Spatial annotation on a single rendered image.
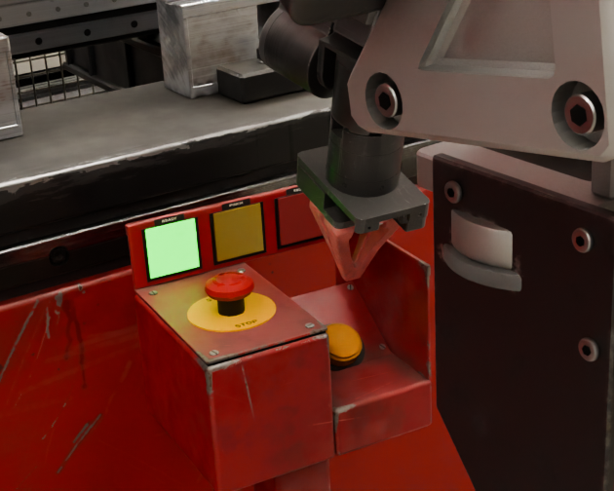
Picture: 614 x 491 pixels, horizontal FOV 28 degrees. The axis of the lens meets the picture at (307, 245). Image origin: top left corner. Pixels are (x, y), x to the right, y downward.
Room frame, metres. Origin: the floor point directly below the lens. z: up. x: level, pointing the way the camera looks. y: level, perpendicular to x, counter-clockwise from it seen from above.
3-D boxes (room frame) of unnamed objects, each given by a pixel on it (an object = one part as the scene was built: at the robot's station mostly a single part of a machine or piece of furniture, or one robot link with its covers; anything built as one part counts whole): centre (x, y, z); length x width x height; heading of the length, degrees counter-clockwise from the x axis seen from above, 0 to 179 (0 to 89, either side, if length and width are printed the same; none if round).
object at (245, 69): (1.26, -0.06, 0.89); 0.30 x 0.05 x 0.03; 121
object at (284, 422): (0.92, 0.03, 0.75); 0.20 x 0.16 x 0.18; 116
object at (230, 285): (0.89, 0.06, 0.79); 0.04 x 0.04 x 0.04
